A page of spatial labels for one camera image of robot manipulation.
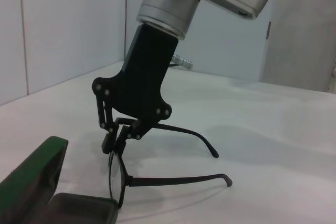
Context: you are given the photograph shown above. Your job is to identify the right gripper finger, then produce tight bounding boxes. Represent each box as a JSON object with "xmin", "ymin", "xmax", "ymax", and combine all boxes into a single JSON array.
[
  {"xmin": 114, "ymin": 118, "xmax": 161, "ymax": 156},
  {"xmin": 96, "ymin": 94, "xmax": 119, "ymax": 154}
]

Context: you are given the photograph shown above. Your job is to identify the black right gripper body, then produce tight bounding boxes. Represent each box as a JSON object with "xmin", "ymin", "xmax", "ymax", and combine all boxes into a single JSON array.
[{"xmin": 91, "ymin": 23, "xmax": 179, "ymax": 124}]

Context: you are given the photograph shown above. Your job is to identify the black glasses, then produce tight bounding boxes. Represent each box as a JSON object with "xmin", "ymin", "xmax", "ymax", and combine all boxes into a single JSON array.
[{"xmin": 107, "ymin": 123, "xmax": 233, "ymax": 210}]

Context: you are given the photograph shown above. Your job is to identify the green glasses case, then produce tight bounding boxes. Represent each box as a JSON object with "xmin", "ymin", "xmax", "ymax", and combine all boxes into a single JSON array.
[{"xmin": 0, "ymin": 136, "xmax": 119, "ymax": 224}]

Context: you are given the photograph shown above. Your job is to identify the grey door panel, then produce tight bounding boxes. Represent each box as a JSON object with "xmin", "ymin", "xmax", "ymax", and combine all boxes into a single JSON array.
[{"xmin": 258, "ymin": 0, "xmax": 336, "ymax": 95}]

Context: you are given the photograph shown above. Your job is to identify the black cable with silver plug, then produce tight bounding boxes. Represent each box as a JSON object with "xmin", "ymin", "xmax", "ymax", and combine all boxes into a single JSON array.
[{"xmin": 169, "ymin": 53, "xmax": 195, "ymax": 70}]

